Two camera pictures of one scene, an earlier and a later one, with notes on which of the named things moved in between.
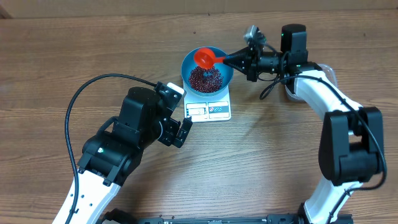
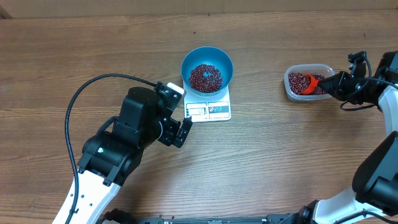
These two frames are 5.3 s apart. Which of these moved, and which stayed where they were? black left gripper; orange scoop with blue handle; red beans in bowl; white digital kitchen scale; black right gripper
Moved: black right gripper; orange scoop with blue handle
Stayed: red beans in bowl; black left gripper; white digital kitchen scale
